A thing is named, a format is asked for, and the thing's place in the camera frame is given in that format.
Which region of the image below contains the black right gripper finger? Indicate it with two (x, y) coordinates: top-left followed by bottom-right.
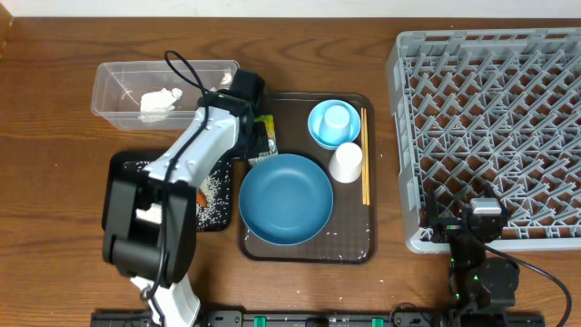
(425, 184), (439, 225)
(483, 183), (509, 213)

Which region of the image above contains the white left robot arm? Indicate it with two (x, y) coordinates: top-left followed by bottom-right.
(103, 69), (265, 326)

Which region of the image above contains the dark brown tray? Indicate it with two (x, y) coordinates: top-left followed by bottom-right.
(239, 93), (377, 264)

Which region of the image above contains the yellow green snack wrapper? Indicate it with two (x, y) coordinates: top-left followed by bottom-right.
(255, 114), (276, 142)

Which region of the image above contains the wooden chopstick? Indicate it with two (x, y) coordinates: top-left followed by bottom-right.
(360, 107), (367, 206)
(362, 108), (370, 206)

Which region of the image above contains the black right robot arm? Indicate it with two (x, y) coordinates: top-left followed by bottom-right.
(425, 185), (519, 326)

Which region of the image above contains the black tray with rice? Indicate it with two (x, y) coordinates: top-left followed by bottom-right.
(102, 148), (233, 233)

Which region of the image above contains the grey dishwasher rack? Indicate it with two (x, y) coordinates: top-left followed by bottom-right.
(386, 27), (580, 253)

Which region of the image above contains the clear plastic bin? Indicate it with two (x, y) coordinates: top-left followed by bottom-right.
(91, 59), (241, 132)

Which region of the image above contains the light blue bowl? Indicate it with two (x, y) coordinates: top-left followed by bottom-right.
(308, 99), (361, 150)

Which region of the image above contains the white napkin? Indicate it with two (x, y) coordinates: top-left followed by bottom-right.
(139, 88), (182, 123)

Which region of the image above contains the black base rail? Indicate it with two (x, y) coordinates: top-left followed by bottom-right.
(90, 310), (546, 327)

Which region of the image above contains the orange carrot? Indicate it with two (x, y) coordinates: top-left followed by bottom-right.
(196, 190), (207, 207)

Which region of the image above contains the dark blue plate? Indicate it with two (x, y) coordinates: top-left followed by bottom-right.
(239, 154), (334, 246)

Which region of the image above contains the light blue cup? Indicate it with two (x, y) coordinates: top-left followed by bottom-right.
(319, 105), (350, 145)

